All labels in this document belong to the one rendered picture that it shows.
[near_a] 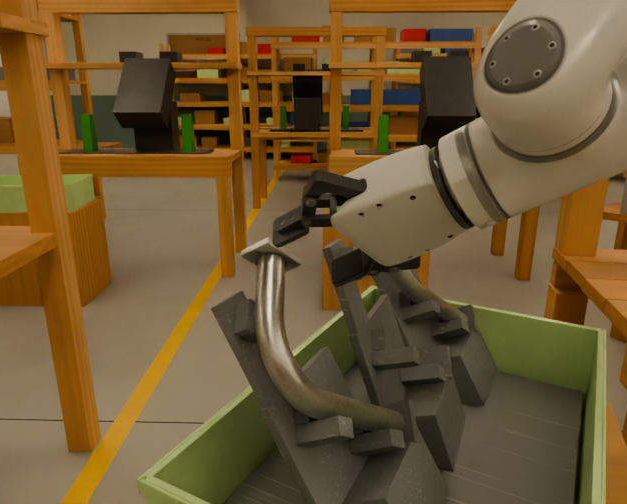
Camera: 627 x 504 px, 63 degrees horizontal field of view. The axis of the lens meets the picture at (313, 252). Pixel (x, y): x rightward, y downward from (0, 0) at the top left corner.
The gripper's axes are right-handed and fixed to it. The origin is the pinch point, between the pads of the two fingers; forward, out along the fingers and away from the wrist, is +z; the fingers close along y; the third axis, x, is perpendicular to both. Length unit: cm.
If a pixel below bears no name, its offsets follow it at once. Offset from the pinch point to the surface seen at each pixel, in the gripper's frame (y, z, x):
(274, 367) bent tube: -1.2, 5.8, 10.3
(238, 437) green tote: -13.6, 23.1, 11.4
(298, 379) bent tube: -3.5, 4.7, 11.1
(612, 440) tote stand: -65, -11, 7
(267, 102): -425, 445, -777
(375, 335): -20.7, 5.9, -0.2
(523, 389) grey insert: -56, -1, -1
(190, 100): -333, 566, -790
